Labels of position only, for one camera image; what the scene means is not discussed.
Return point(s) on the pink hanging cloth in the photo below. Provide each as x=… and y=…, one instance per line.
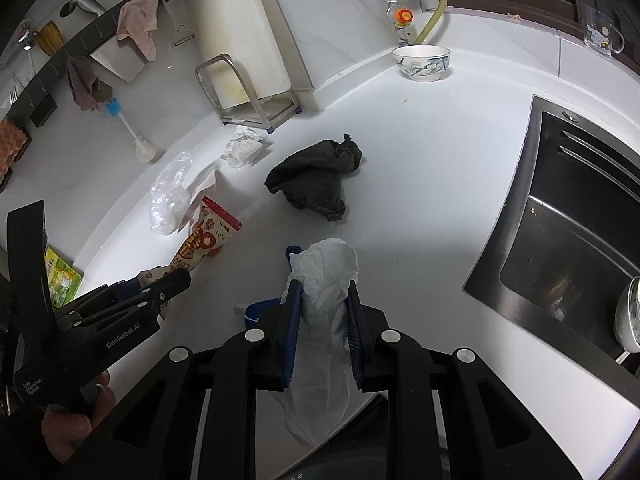
x=137, y=21

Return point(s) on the yellow green detergent pouch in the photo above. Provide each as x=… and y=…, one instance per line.
x=63, y=279

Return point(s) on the white bowl in sink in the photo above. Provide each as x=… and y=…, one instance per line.
x=626, y=321

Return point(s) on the brown hanging cloth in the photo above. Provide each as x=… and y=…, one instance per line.
x=88, y=90

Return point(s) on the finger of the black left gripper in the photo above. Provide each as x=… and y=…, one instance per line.
x=31, y=303
x=120, y=297

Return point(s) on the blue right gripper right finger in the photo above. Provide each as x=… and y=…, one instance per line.
x=353, y=308

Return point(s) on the orange sponge cloth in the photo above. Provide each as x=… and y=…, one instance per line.
x=12, y=140

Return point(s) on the white tissue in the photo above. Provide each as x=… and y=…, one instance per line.
x=317, y=398

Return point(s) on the blue plastic bag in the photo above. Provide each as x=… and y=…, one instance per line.
x=253, y=312

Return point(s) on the white patterned bowl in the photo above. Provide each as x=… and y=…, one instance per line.
x=422, y=62

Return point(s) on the red snack wrapper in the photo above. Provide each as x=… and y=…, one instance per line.
x=214, y=228

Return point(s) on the white cutting board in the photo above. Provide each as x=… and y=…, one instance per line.
x=256, y=34

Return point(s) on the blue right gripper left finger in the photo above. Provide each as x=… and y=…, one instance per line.
x=293, y=310

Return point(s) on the blue handled bottle brush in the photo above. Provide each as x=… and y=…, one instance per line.
x=145, y=150

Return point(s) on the black kitchen sink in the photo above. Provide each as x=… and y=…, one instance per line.
x=566, y=243

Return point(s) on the clear plastic bag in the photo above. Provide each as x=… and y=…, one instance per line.
x=169, y=198

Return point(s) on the person's left hand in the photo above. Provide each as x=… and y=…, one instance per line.
x=64, y=432

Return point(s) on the metal board rack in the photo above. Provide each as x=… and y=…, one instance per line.
x=259, y=113

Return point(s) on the dark grey cloth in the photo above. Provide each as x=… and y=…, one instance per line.
x=312, y=178

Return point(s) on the metal cleaver blade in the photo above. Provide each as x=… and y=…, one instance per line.
x=121, y=57

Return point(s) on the clear glass mug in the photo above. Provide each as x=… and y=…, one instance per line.
x=600, y=33

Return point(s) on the black wall hook rail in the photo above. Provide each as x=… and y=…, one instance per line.
x=85, y=42

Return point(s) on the pink paper package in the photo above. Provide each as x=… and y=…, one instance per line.
x=205, y=185

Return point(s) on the small crumpled white paper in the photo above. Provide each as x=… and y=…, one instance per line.
x=244, y=148

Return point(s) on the hanging peeler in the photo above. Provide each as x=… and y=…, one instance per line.
x=182, y=30

